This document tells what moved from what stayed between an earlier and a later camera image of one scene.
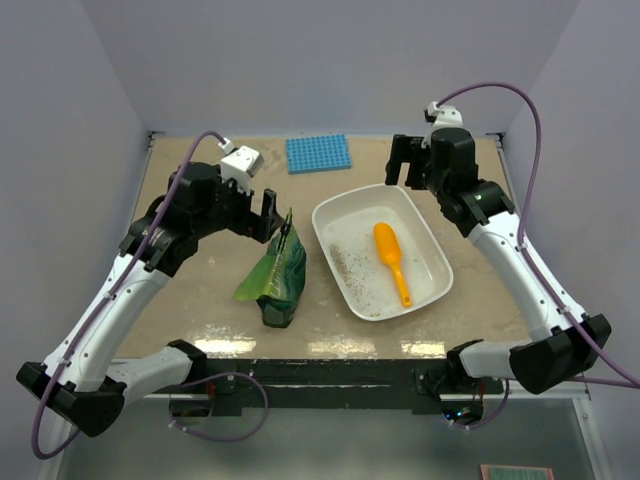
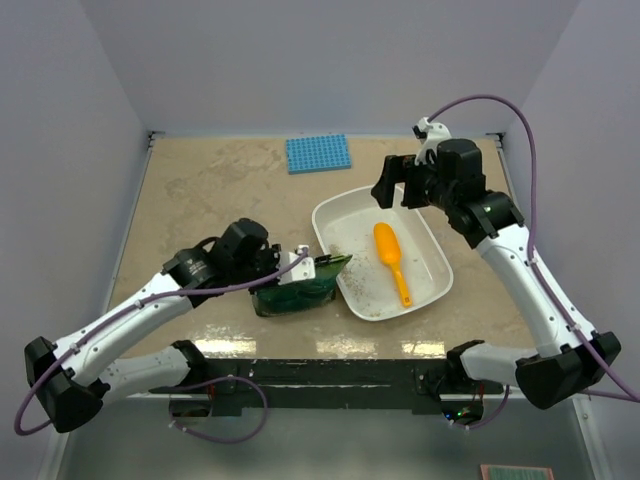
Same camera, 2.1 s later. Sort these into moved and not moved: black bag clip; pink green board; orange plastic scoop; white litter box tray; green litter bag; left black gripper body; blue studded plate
Moved: green litter bag; left black gripper body; black bag clip
Not moved: pink green board; orange plastic scoop; white litter box tray; blue studded plate
